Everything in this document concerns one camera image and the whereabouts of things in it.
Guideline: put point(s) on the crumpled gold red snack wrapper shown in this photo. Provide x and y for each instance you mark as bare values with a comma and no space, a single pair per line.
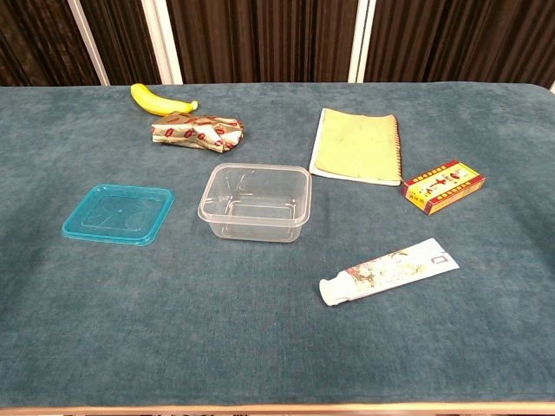
195,132

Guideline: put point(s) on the wide white frame post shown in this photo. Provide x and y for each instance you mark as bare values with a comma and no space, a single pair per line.
162,43

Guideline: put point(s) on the yellow banana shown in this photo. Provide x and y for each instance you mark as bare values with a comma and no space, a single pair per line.
156,104

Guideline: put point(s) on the tan spiral notebook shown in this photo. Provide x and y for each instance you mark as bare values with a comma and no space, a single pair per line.
355,145

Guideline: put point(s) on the blue translucent plastic lid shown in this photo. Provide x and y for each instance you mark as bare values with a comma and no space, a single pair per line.
117,214

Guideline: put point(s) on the teal velvet tablecloth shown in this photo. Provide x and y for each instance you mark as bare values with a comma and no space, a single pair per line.
260,329

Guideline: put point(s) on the clear plastic container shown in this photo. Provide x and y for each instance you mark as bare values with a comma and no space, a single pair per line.
256,203

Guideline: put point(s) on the thin white frame post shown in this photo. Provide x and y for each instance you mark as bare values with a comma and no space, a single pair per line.
89,43

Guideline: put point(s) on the white printed cream tube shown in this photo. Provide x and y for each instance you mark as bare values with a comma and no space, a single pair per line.
390,271

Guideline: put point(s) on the dark brown pleated curtain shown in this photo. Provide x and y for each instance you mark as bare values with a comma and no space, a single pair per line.
260,39

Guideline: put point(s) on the red yellow small carton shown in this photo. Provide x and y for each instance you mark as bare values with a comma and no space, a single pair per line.
442,186

